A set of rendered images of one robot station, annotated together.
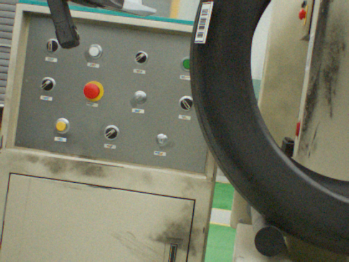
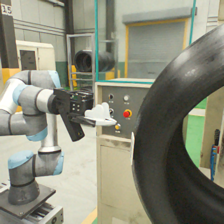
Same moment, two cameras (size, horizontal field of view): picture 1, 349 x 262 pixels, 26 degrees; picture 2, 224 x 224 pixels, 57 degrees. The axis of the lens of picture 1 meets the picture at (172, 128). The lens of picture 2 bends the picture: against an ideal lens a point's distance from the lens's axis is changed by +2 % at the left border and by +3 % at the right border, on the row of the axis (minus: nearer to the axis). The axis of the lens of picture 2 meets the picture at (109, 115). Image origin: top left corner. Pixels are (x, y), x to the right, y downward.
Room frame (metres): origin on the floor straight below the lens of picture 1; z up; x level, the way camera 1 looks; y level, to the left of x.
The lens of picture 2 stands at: (0.70, -0.13, 1.39)
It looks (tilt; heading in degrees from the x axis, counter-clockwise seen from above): 15 degrees down; 21
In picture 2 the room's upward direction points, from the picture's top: straight up
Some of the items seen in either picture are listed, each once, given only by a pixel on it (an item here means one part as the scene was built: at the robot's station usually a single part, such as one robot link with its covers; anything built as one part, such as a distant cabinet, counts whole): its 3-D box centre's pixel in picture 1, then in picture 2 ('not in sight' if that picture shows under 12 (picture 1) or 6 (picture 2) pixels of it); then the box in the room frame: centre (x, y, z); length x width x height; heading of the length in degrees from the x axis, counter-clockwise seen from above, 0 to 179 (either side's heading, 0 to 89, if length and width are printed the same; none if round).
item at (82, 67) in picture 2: not in sight; (96, 80); (5.17, 1.92, 0.96); 1.36 x 0.71 x 1.92; 172
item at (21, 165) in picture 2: not in sight; (22, 166); (1.42, 0.62, 0.88); 0.13 x 0.12 x 0.14; 122
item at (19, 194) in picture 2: not in sight; (23, 186); (1.42, 0.62, 0.77); 0.15 x 0.15 x 0.10
